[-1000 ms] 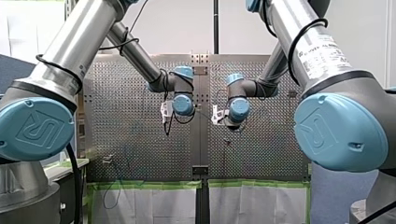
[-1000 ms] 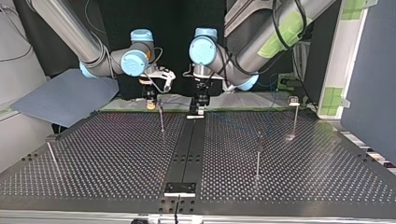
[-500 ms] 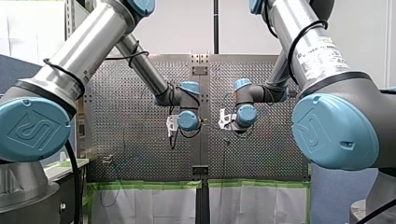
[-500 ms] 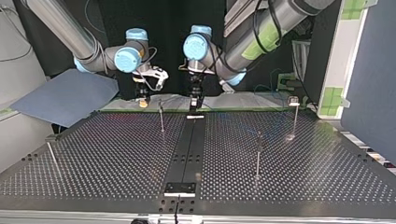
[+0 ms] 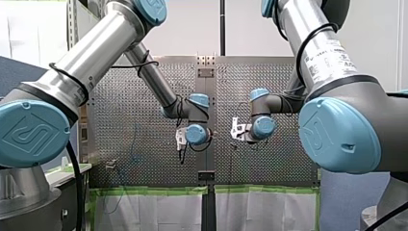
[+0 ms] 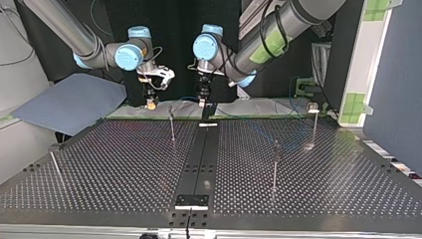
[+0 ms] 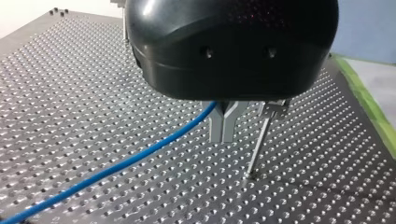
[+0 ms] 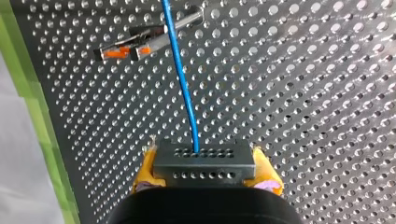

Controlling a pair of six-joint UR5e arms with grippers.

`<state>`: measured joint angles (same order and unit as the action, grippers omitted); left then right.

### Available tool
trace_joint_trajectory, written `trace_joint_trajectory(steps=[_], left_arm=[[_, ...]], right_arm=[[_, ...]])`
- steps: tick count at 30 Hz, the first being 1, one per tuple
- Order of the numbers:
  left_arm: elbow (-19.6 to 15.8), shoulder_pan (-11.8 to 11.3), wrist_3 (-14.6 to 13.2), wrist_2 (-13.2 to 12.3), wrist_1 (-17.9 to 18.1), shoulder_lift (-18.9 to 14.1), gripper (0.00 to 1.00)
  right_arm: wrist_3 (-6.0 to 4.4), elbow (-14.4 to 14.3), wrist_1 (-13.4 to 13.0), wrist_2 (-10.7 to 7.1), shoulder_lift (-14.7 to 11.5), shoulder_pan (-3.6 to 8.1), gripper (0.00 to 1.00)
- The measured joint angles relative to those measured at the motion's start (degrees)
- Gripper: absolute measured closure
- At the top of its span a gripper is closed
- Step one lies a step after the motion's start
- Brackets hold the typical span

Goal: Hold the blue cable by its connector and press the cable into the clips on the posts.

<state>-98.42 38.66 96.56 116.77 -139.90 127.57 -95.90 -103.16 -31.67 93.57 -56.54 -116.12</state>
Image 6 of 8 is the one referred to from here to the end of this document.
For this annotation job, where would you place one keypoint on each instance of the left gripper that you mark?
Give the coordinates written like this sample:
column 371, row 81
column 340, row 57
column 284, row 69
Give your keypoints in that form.
column 203, row 85

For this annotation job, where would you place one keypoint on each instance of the grey board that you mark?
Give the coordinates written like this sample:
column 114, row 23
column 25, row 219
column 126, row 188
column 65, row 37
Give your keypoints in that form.
column 71, row 103

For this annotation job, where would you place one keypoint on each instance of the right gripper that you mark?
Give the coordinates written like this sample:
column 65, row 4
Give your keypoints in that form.
column 150, row 90

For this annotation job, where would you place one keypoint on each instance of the black panel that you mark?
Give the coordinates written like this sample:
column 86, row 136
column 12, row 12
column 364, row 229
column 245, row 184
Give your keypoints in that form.
column 172, row 49

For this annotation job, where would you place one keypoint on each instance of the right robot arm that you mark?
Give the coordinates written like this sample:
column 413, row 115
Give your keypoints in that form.
column 83, row 40

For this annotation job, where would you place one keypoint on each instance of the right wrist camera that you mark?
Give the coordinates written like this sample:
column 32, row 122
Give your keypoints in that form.
column 163, row 73

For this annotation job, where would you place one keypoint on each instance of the metal post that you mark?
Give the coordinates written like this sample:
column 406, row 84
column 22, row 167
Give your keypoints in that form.
column 171, row 123
column 275, row 166
column 188, row 225
column 57, row 167
column 314, row 122

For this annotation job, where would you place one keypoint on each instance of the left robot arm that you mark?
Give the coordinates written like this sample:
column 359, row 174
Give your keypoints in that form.
column 265, row 46

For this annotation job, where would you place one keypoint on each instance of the green box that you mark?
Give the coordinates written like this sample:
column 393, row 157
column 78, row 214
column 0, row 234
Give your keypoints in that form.
column 306, row 87

